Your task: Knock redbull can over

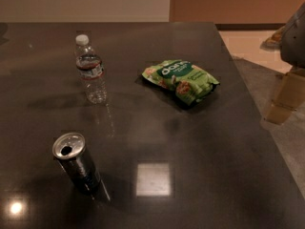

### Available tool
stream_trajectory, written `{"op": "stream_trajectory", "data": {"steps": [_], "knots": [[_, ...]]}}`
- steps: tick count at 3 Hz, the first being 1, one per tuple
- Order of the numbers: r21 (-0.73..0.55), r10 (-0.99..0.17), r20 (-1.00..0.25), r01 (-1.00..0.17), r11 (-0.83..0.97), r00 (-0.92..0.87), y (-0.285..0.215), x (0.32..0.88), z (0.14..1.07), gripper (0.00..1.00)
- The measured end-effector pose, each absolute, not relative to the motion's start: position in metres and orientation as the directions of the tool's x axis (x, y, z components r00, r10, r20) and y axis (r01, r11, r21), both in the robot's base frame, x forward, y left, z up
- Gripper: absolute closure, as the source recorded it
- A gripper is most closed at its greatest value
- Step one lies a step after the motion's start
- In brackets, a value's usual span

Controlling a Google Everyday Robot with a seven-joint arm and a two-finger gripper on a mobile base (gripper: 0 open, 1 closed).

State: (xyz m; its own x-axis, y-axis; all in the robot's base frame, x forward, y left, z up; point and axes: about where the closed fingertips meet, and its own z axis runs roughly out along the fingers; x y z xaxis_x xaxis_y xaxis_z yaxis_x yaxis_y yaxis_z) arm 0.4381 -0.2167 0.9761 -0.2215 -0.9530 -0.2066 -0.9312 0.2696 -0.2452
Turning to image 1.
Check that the green snack bag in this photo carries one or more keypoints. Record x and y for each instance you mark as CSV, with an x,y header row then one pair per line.
x,y
190,83

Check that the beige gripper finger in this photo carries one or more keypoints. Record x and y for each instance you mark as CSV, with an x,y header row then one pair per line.
x,y
289,95

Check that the clear plastic water bottle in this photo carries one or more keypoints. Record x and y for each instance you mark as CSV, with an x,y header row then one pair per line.
x,y
91,69

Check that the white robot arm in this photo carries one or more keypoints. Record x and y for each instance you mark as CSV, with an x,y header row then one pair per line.
x,y
292,50

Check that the dark redbull can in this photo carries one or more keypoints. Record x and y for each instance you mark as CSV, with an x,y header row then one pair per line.
x,y
73,156

